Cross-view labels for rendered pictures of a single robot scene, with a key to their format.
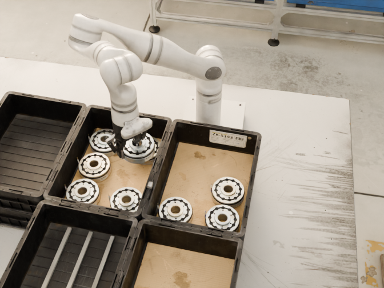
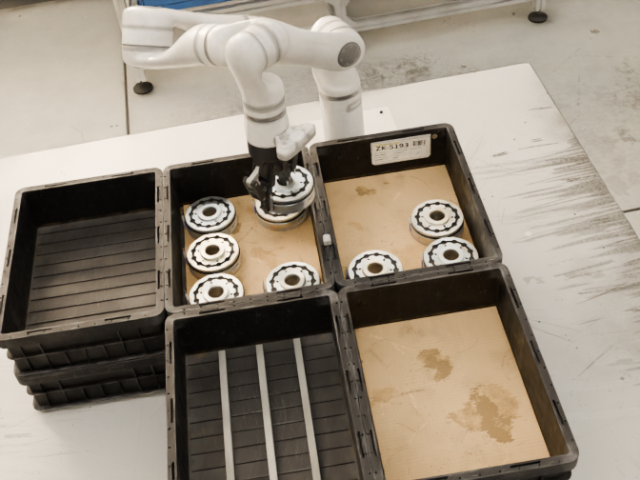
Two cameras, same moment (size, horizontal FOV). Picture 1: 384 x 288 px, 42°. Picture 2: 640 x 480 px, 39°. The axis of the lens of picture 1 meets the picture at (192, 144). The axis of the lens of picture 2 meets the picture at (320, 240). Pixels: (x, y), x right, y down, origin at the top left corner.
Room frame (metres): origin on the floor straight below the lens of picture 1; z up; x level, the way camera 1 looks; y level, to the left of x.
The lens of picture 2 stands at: (-0.23, 0.42, 2.10)
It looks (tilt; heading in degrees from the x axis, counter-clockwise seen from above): 45 degrees down; 345
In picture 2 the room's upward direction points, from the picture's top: 7 degrees counter-clockwise
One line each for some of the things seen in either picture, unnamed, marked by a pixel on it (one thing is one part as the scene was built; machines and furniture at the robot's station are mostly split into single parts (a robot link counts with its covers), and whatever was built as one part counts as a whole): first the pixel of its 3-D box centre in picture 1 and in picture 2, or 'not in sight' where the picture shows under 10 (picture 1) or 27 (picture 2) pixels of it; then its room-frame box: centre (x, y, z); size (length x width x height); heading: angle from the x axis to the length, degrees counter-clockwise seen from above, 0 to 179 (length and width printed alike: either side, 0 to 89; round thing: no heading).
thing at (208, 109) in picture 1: (208, 106); (343, 120); (1.28, -0.06, 0.85); 0.09 x 0.09 x 0.17; 2
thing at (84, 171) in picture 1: (94, 164); (212, 252); (1.00, 0.32, 0.86); 0.10 x 0.10 x 0.01
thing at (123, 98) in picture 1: (119, 83); (255, 72); (0.94, 0.19, 1.28); 0.09 x 0.07 x 0.15; 118
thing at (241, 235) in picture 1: (205, 174); (398, 201); (0.92, -0.04, 0.92); 0.40 x 0.30 x 0.02; 168
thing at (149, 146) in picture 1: (137, 144); (285, 183); (0.96, 0.16, 1.01); 0.10 x 0.10 x 0.01
